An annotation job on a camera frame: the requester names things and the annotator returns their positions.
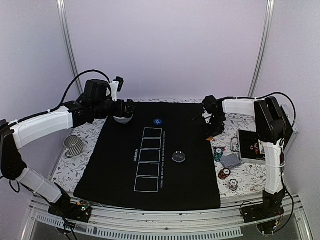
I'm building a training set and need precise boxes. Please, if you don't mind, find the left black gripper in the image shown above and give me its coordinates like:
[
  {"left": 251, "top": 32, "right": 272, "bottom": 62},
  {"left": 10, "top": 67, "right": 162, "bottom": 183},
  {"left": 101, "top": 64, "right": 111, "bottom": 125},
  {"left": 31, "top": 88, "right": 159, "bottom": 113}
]
[{"left": 92, "top": 98, "right": 138, "bottom": 119}]

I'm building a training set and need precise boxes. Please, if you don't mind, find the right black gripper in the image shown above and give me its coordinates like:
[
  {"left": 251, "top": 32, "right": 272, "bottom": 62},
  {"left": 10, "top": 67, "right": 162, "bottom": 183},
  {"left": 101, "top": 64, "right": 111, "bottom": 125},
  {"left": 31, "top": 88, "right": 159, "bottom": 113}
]
[{"left": 202, "top": 114, "right": 225, "bottom": 139}]

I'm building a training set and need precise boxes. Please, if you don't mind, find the teal poker chip stack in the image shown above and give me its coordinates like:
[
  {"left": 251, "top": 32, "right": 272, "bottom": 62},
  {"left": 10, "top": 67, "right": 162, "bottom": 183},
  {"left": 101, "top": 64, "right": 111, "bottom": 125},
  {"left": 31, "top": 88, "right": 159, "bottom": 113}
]
[{"left": 213, "top": 147, "right": 225, "bottom": 162}]

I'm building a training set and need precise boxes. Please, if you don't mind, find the blue small blind button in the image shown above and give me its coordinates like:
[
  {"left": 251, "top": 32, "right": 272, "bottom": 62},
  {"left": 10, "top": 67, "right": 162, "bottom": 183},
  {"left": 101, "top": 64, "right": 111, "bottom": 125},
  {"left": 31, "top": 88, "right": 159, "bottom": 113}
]
[{"left": 153, "top": 118, "right": 163, "bottom": 126}]

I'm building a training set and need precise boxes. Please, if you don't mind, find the black dealer button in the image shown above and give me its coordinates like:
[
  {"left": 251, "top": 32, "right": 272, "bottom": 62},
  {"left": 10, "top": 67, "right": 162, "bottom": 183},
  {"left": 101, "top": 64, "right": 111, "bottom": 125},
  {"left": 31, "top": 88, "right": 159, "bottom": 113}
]
[{"left": 172, "top": 151, "right": 186, "bottom": 163}]

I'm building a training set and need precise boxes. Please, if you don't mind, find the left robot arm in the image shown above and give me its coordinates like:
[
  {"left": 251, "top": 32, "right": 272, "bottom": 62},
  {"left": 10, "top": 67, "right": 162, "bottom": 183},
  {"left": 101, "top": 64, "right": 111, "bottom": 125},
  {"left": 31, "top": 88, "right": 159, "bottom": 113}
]
[{"left": 0, "top": 77, "right": 135, "bottom": 217}]

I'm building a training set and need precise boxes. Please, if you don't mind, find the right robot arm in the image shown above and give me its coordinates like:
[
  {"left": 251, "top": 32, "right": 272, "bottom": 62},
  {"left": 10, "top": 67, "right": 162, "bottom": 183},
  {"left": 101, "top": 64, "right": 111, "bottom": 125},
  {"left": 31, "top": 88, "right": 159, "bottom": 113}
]
[{"left": 202, "top": 93, "right": 295, "bottom": 218}]

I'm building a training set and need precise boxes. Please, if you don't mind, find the white ceramic bowl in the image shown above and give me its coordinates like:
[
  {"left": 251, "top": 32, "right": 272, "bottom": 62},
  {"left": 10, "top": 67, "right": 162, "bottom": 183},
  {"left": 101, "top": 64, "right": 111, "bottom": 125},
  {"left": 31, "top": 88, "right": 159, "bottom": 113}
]
[{"left": 113, "top": 115, "right": 133, "bottom": 125}]

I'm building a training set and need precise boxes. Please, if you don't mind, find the blue playing card deck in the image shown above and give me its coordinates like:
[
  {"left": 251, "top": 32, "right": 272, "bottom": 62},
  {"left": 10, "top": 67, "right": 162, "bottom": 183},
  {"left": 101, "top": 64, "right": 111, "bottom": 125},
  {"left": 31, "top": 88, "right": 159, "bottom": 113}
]
[{"left": 220, "top": 153, "right": 242, "bottom": 170}]

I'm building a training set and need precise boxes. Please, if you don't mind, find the aluminium poker case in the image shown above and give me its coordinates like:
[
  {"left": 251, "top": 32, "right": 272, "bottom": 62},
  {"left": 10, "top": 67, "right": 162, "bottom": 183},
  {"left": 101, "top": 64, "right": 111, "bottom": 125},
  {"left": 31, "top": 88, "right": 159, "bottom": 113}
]
[{"left": 237, "top": 104, "right": 300, "bottom": 166}]

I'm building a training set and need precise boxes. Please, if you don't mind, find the orange poker chip stack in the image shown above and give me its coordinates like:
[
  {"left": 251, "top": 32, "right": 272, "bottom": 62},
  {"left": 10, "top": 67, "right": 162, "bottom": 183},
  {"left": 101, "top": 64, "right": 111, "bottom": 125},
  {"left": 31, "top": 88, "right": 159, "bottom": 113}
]
[{"left": 218, "top": 168, "right": 231, "bottom": 180}]

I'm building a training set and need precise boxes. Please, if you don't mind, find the striped metal cup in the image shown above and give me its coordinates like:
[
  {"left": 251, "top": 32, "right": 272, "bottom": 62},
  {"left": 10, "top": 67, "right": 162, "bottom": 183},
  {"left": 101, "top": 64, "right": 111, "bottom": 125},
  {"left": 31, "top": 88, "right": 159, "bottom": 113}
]
[{"left": 63, "top": 135, "right": 84, "bottom": 158}]

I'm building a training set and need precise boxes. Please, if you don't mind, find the black poker felt mat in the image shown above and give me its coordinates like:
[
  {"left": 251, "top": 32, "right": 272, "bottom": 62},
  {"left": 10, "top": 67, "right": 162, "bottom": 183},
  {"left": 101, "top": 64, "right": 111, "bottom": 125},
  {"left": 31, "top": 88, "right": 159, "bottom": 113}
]
[{"left": 73, "top": 102, "right": 221, "bottom": 211}]

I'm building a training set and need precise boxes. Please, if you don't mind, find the white poker chip stack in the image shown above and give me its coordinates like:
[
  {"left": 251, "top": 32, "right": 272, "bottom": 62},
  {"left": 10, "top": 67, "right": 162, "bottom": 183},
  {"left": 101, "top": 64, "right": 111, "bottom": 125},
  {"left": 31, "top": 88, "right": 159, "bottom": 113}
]
[{"left": 228, "top": 179, "right": 239, "bottom": 192}]

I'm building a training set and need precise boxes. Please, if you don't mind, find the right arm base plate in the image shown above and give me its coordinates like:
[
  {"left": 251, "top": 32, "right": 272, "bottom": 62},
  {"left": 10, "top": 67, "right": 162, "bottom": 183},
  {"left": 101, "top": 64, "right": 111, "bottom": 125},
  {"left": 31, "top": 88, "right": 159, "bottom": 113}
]
[{"left": 239, "top": 201, "right": 285, "bottom": 223}]

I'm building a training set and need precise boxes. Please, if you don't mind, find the front aluminium rail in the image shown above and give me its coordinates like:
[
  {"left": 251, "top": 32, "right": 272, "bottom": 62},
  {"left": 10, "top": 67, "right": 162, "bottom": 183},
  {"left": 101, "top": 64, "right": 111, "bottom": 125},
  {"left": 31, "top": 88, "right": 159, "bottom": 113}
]
[{"left": 23, "top": 193, "right": 313, "bottom": 240}]

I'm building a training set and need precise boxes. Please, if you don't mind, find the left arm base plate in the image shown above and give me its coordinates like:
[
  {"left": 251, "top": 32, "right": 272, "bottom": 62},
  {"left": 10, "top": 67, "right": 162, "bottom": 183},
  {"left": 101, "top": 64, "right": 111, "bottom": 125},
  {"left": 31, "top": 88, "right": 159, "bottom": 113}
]
[{"left": 48, "top": 200, "right": 92, "bottom": 223}]

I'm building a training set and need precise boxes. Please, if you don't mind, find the left aluminium frame post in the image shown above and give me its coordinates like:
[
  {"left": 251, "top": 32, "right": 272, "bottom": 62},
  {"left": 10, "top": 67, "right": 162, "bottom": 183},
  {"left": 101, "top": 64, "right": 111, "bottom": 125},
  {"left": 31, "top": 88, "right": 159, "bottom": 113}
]
[{"left": 56, "top": 0, "right": 88, "bottom": 93}]

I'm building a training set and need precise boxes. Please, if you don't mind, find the aluminium frame post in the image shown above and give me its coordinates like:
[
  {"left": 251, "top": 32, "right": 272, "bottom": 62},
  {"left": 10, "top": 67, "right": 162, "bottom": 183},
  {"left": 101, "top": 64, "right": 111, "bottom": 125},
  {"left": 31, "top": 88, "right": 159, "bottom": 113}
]
[
  {"left": 56, "top": 0, "right": 88, "bottom": 93},
  {"left": 247, "top": 0, "right": 275, "bottom": 98}
]

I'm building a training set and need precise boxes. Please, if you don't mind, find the right aluminium frame post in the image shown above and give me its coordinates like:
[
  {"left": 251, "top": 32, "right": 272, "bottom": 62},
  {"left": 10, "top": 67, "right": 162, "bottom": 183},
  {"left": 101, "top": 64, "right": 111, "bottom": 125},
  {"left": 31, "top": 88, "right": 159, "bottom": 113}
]
[{"left": 247, "top": 0, "right": 275, "bottom": 98}]

